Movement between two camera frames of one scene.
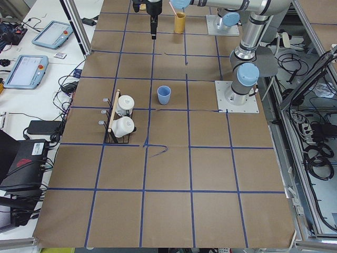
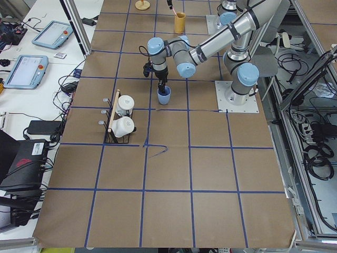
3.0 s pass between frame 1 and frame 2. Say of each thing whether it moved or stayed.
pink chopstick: stayed
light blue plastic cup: stayed
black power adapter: stayed
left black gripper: moved
